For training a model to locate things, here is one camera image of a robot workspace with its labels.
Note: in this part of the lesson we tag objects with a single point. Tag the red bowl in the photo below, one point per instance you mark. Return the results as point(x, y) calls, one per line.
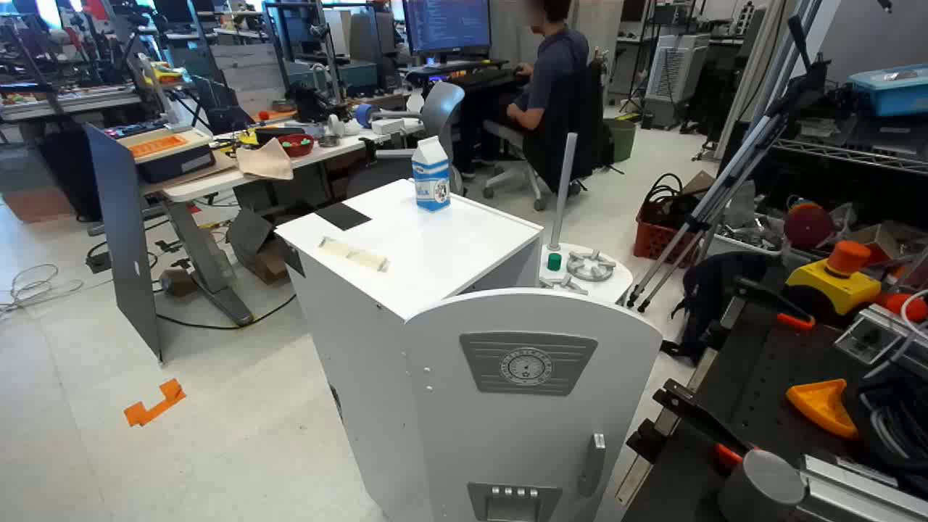
point(294, 144)

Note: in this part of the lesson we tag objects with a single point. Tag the wooden top work table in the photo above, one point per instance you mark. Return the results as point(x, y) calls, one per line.
point(207, 182)

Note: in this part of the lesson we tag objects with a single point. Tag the brown paper bag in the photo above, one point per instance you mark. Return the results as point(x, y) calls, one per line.
point(264, 162)

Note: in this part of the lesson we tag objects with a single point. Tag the black office chair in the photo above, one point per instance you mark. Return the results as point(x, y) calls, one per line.
point(583, 126)

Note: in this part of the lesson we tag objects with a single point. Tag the orange triangular block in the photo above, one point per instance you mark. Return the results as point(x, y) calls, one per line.
point(822, 405)

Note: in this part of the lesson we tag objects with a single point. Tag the grey cylinder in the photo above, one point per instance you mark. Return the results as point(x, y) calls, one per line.
point(758, 488)

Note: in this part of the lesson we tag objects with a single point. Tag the person in dark shirt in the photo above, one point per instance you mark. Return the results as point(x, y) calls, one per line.
point(555, 78)

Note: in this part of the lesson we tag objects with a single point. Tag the blue grey divider panel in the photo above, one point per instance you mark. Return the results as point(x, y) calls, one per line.
point(122, 233)

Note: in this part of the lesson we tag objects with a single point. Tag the yellow emergency stop button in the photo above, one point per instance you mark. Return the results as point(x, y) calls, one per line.
point(835, 281)

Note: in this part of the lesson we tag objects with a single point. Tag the orange black box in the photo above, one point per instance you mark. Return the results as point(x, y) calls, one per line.
point(165, 153)

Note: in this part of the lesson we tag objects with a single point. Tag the grey toy burner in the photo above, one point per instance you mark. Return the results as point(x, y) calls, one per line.
point(589, 265)

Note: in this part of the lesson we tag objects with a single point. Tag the blue plastic case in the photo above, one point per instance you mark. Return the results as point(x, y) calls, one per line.
point(887, 92)

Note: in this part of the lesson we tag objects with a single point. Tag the grey office chair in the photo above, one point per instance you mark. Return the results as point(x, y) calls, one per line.
point(441, 105)

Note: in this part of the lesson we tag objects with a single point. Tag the black bag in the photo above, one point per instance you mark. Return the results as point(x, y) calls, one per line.
point(721, 291)

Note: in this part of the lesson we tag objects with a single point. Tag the dark red round disc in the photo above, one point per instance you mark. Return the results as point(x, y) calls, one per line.
point(806, 226)

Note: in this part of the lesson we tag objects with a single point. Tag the blue white milk carton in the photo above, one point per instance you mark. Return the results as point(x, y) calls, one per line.
point(431, 178)

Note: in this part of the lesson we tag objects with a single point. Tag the white toy kitchen counter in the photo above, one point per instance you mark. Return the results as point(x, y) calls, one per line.
point(618, 282)

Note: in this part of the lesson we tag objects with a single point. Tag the black square patch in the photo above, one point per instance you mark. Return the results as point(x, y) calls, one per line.
point(342, 216)

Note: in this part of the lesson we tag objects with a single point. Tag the red basket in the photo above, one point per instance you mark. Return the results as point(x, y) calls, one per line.
point(657, 237)

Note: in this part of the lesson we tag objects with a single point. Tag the white toy cabinet body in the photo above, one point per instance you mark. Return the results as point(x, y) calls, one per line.
point(416, 255)

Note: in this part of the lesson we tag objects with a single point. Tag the aluminium rail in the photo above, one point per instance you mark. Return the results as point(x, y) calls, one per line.
point(860, 492)

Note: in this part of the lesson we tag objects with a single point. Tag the computer monitor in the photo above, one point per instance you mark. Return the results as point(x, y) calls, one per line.
point(447, 24)

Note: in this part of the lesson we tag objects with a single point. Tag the beige tape strip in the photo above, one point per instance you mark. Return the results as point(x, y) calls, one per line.
point(354, 256)

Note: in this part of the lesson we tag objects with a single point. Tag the grey upright pole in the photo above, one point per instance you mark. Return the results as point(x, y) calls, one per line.
point(563, 192)

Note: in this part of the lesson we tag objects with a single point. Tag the grey black tripod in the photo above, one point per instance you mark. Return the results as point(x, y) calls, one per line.
point(721, 189)

